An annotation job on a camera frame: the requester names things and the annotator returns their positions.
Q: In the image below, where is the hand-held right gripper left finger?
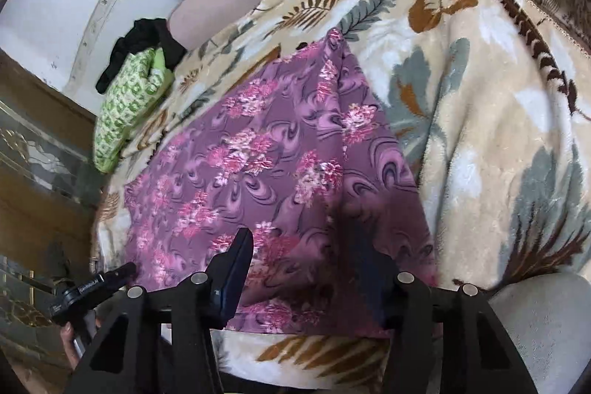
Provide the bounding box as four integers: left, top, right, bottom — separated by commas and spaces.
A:
69, 228, 254, 394

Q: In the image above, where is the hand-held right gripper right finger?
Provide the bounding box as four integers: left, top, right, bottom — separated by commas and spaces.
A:
348, 232, 539, 394

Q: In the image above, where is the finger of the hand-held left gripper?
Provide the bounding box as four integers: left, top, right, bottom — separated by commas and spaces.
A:
104, 262, 138, 288

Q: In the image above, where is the purple floral shirt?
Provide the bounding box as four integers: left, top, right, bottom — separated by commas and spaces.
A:
122, 28, 439, 337

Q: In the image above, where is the person's left hand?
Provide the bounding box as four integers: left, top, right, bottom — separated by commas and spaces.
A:
60, 320, 100, 370

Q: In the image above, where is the wooden glass panel door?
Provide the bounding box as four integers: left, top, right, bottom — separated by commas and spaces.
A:
0, 48, 105, 376

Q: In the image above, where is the green patterned cloth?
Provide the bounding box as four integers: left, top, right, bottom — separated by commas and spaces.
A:
93, 48, 175, 173

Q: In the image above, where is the person's leg in light jeans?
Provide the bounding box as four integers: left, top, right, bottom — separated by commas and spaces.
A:
487, 271, 591, 394

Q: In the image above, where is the beige leaf print blanket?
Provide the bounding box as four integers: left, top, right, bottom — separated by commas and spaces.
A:
95, 0, 591, 390

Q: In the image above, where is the black cloth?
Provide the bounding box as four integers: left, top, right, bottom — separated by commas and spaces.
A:
95, 18, 188, 95

